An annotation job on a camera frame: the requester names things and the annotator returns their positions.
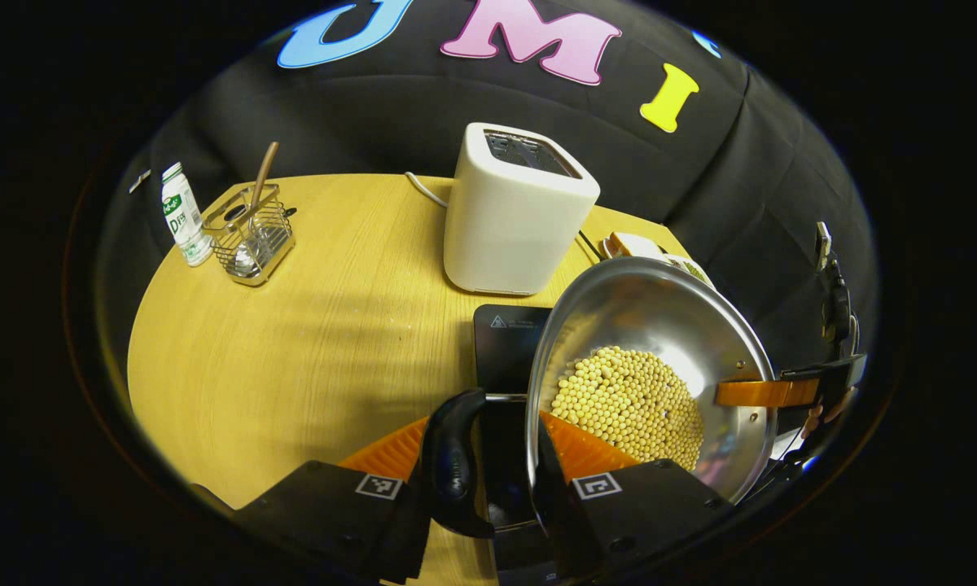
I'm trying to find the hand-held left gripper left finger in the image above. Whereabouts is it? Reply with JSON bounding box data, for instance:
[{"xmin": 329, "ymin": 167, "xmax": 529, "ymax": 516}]
[{"xmin": 189, "ymin": 415, "xmax": 434, "ymax": 585}]

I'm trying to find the black induction cooktop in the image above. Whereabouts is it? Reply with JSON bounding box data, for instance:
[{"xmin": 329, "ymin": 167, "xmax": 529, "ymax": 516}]
[{"xmin": 472, "ymin": 304, "xmax": 556, "ymax": 586}]

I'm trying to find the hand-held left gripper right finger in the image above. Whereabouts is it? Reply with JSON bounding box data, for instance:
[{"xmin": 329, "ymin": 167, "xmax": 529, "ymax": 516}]
[{"xmin": 532, "ymin": 411, "xmax": 735, "ymax": 580}]

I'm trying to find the pile of yellow soybeans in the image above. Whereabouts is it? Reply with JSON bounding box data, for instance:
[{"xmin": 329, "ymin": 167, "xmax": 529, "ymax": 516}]
[{"xmin": 550, "ymin": 346, "xmax": 705, "ymax": 471}]

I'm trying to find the stainless steel pot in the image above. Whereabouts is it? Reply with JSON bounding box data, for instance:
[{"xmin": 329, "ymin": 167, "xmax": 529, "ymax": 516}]
[{"xmin": 420, "ymin": 257, "xmax": 779, "ymax": 540}]

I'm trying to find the white toaster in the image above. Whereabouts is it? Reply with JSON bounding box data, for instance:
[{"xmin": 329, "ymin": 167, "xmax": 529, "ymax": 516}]
[{"xmin": 443, "ymin": 122, "xmax": 601, "ymax": 296}]

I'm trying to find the wire utensil holder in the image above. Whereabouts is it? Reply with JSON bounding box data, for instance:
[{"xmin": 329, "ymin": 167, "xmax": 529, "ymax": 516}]
[{"xmin": 202, "ymin": 183, "xmax": 296, "ymax": 287}]

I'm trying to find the white drink bottle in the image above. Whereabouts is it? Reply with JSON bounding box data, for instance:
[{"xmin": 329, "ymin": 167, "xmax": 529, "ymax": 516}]
[{"xmin": 161, "ymin": 162, "xmax": 213, "ymax": 268}]

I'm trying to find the wooden handled spoon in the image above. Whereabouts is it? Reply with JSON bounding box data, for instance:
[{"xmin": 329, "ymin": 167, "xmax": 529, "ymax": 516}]
[{"xmin": 236, "ymin": 142, "xmax": 280, "ymax": 273}]

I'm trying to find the white toaster cable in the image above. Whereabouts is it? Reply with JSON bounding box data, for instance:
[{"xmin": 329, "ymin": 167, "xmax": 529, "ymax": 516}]
[{"xmin": 405, "ymin": 171, "xmax": 450, "ymax": 209}]

